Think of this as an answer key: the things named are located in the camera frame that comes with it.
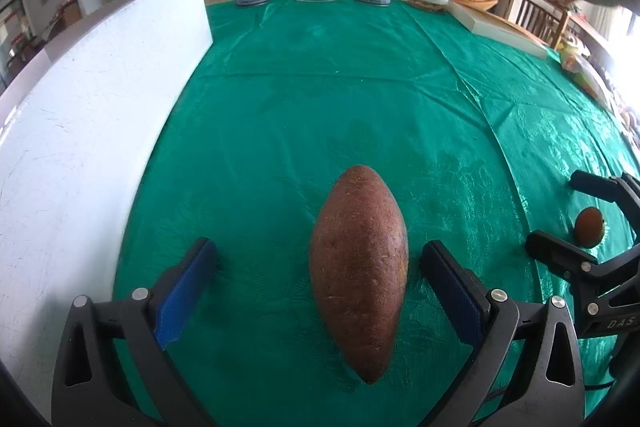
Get flat white orange box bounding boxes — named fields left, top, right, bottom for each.
left=447, top=0, right=551, bottom=60

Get long pointed sweet potato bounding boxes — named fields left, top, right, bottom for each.
left=308, top=164, right=410, bottom=385

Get white plastic bag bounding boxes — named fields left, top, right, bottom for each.
left=560, top=39, right=617, bottom=108

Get white foam board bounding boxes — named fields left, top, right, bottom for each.
left=0, top=0, right=216, bottom=390

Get wooden bench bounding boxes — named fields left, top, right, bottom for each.
left=505, top=0, right=612, bottom=51

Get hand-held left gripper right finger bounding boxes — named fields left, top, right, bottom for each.
left=421, top=239, right=586, bottom=427

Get brown passion fruit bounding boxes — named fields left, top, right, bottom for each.
left=574, top=206, right=607, bottom=249

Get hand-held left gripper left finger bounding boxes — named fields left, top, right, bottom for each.
left=51, top=237, right=219, bottom=427

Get green tablecloth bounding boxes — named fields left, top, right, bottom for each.
left=112, top=0, right=640, bottom=427

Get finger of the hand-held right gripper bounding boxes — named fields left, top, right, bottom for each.
left=525, top=229, right=601, bottom=280
left=569, top=169, right=640, bottom=230

